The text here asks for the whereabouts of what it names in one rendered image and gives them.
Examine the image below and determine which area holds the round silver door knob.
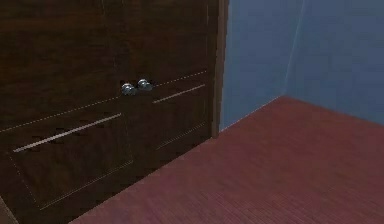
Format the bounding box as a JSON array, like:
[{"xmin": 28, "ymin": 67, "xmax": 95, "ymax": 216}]
[
  {"xmin": 120, "ymin": 82, "xmax": 138, "ymax": 97},
  {"xmin": 137, "ymin": 78, "xmax": 154, "ymax": 93}
]

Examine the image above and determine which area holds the dark brown wooden door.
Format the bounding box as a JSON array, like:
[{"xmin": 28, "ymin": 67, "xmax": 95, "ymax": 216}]
[{"xmin": 0, "ymin": 0, "xmax": 230, "ymax": 224}]

